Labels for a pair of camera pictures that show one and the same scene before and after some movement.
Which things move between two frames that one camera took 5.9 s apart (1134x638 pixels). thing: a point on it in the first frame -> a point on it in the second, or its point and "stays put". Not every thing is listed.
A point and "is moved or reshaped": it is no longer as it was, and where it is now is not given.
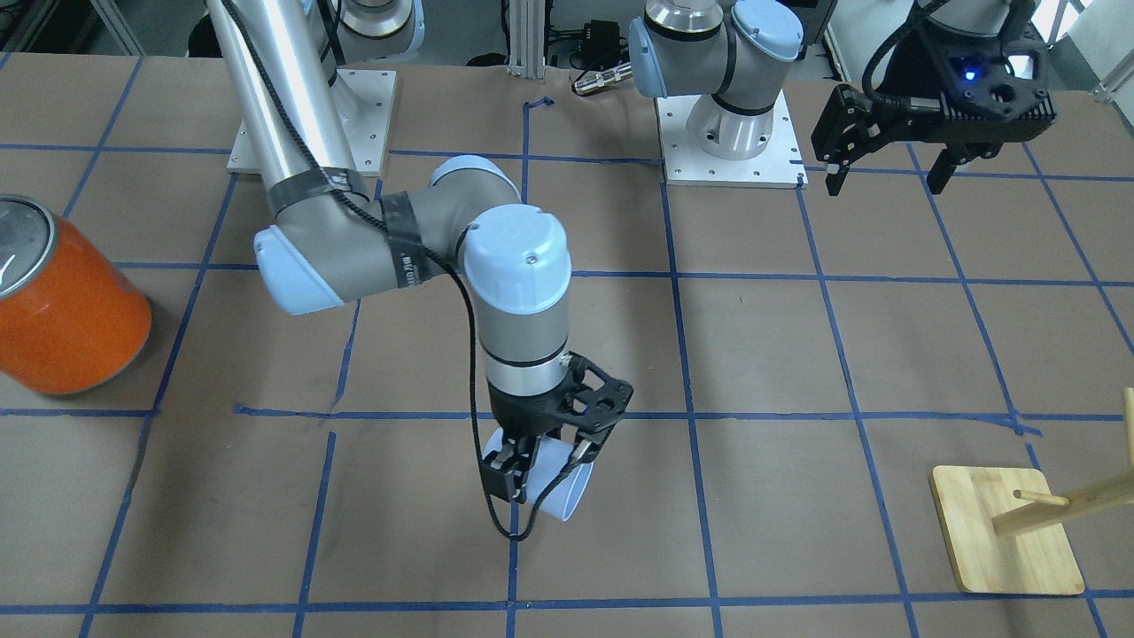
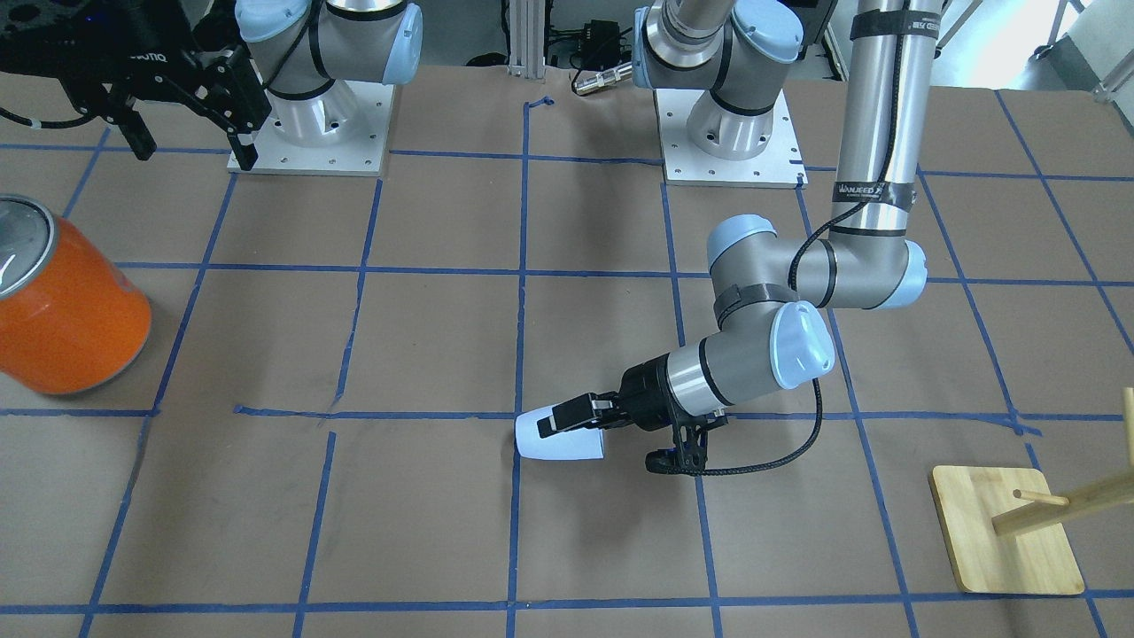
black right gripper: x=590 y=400 -> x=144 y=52
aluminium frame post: x=526 y=26 stays put
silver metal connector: x=594 y=80 stays put
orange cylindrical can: x=73 y=317 stays put
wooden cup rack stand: x=1005 y=526 stays put
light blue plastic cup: x=563 y=498 is moved or reshaped
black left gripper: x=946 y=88 -> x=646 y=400
